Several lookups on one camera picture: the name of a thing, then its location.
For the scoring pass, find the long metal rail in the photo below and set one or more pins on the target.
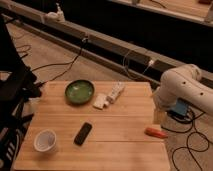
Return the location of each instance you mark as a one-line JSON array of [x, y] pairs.
[[154, 42]]

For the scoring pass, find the orange handled tool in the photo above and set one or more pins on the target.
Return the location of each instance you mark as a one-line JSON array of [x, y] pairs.
[[155, 133]]

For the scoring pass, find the white object on rail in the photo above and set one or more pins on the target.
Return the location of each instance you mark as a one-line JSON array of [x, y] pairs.
[[58, 15]]

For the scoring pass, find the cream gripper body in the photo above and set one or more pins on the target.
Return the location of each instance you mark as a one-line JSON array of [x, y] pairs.
[[159, 116]]

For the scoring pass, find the white ceramic cup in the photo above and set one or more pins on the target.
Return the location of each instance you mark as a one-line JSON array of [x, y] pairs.
[[45, 141]]

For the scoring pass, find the blue box on floor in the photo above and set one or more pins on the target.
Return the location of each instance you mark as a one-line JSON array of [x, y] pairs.
[[180, 109]]

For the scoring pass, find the black remote control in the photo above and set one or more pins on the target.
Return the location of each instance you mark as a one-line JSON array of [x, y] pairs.
[[82, 133]]

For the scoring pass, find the white rectangular block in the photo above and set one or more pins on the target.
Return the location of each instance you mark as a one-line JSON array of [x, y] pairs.
[[99, 101]]

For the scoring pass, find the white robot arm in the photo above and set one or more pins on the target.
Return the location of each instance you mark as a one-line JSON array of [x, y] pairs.
[[181, 82]]

